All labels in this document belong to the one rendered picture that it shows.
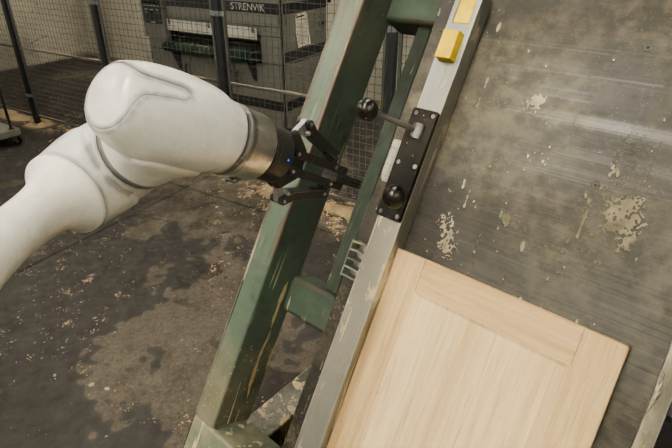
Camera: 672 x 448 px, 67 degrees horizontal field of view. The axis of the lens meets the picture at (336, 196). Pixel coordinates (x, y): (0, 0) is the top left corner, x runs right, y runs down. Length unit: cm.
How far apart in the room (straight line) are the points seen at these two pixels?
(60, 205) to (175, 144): 15
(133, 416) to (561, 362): 197
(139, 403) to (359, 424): 167
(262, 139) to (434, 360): 47
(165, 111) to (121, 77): 5
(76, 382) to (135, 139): 225
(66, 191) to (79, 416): 201
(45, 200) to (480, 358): 64
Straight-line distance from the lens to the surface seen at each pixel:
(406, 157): 89
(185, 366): 262
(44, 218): 60
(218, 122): 56
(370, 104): 83
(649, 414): 77
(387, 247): 90
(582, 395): 83
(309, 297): 108
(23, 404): 273
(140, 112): 52
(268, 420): 131
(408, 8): 111
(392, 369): 92
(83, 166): 62
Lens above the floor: 179
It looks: 27 degrees down
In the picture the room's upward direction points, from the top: straight up
